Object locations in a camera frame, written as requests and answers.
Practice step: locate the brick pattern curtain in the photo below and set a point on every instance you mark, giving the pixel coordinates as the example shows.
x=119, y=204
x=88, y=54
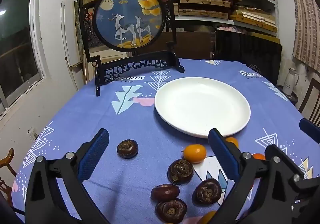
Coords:
x=307, y=26

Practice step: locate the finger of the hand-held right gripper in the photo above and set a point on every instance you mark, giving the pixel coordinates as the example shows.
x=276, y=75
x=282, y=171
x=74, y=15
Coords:
x=310, y=129

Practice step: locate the round deer screen black stand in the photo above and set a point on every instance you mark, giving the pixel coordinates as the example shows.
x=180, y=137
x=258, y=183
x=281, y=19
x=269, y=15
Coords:
x=127, y=16

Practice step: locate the white leaning board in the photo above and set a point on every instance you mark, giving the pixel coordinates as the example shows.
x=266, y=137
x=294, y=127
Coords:
x=67, y=39

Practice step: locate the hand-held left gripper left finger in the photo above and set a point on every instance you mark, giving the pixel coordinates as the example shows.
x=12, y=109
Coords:
x=93, y=155

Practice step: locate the white round plate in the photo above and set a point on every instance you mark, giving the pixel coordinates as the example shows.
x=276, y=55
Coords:
x=200, y=106

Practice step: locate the white wall outlet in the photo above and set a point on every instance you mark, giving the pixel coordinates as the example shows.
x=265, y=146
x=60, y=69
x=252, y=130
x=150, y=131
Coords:
x=32, y=133

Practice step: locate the white thermos jug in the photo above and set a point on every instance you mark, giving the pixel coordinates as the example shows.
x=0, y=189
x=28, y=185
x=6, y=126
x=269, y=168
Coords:
x=291, y=84

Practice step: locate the black panel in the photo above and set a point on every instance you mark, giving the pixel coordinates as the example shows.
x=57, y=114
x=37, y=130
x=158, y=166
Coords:
x=247, y=49

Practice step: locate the white framed window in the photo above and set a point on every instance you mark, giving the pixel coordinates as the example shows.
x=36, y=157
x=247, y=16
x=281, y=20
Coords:
x=17, y=46

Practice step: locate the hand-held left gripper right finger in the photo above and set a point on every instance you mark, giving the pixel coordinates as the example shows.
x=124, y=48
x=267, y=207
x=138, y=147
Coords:
x=222, y=155

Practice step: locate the small orange kumquat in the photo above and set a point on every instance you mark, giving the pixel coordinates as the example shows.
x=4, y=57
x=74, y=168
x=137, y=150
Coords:
x=258, y=156
x=195, y=153
x=232, y=142
x=207, y=217

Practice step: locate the stack of wooden boxes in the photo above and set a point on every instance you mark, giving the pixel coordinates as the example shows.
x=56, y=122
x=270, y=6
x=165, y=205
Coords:
x=205, y=1

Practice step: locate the dark brown water chestnut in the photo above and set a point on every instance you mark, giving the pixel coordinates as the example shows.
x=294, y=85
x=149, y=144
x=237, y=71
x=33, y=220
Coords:
x=171, y=211
x=180, y=171
x=127, y=148
x=165, y=192
x=208, y=191

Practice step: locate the brown wooden chair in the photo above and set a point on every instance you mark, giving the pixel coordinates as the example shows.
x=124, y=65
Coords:
x=307, y=92

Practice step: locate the blue printed tablecloth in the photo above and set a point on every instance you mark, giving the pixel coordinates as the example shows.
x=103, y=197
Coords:
x=75, y=119

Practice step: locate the carved wooden chair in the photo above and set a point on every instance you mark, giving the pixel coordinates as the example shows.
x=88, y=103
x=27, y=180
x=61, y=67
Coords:
x=7, y=161

